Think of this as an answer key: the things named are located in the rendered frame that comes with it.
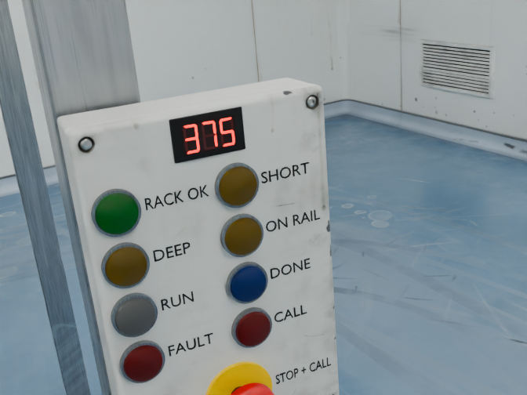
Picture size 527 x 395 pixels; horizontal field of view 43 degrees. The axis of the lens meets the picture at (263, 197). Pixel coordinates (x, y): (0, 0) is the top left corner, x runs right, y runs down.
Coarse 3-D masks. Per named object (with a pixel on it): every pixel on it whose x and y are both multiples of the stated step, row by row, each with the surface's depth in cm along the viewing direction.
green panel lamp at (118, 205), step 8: (104, 200) 40; (112, 200) 40; (120, 200) 40; (128, 200) 41; (96, 208) 40; (104, 208) 40; (112, 208) 40; (120, 208) 40; (128, 208) 41; (136, 208) 41; (96, 216) 40; (104, 216) 40; (112, 216) 40; (120, 216) 41; (128, 216) 41; (136, 216) 41; (104, 224) 40; (112, 224) 41; (120, 224) 41; (128, 224) 41; (112, 232) 41; (120, 232) 41
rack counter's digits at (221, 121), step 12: (216, 120) 42; (228, 120) 42; (192, 132) 42; (204, 132) 42; (216, 132) 42; (228, 132) 42; (192, 144) 42; (204, 144) 42; (216, 144) 42; (228, 144) 43
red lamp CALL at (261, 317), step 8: (256, 312) 47; (240, 320) 47; (248, 320) 47; (256, 320) 47; (264, 320) 47; (240, 328) 47; (248, 328) 47; (256, 328) 47; (264, 328) 48; (240, 336) 47; (248, 336) 47; (256, 336) 47; (264, 336) 48; (248, 344) 47; (256, 344) 48
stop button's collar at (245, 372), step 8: (224, 368) 48; (232, 368) 48; (240, 368) 48; (248, 368) 49; (256, 368) 49; (264, 368) 49; (296, 368) 51; (216, 376) 48; (224, 376) 48; (232, 376) 48; (240, 376) 48; (248, 376) 49; (256, 376) 49; (264, 376) 49; (216, 384) 48; (224, 384) 48; (232, 384) 48; (240, 384) 49; (264, 384) 50; (208, 392) 48; (216, 392) 48; (224, 392) 48
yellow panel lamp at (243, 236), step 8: (232, 224) 44; (240, 224) 44; (248, 224) 45; (256, 224) 45; (232, 232) 44; (240, 232) 44; (248, 232) 45; (256, 232) 45; (232, 240) 44; (240, 240) 45; (248, 240) 45; (256, 240) 45; (232, 248) 45; (240, 248) 45; (248, 248) 45
